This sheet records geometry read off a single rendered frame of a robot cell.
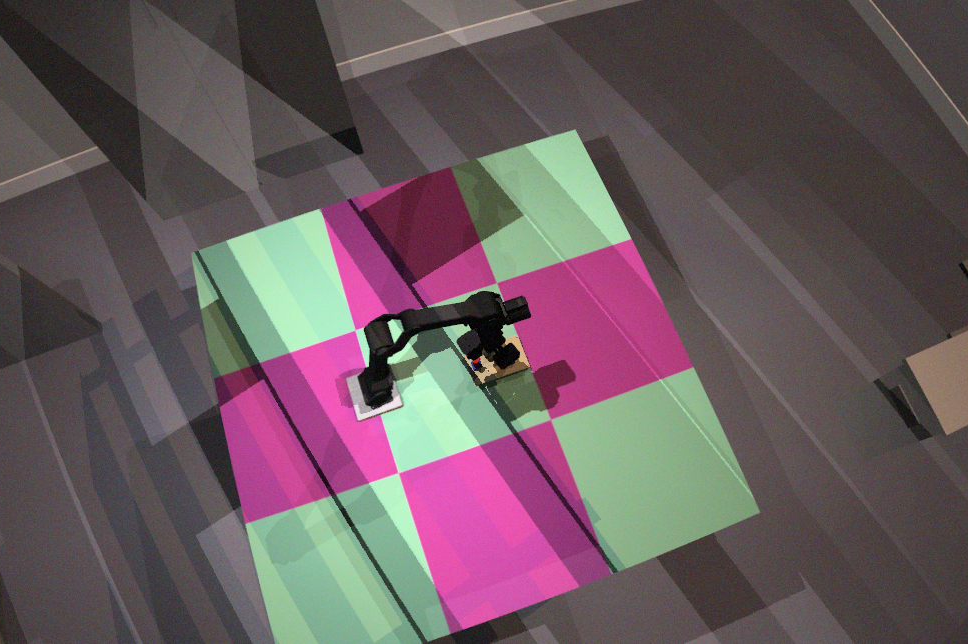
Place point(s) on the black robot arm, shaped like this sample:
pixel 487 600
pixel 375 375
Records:
pixel 485 311

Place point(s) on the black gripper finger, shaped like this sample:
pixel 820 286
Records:
pixel 489 350

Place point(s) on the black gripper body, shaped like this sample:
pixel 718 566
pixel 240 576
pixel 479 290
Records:
pixel 506 355

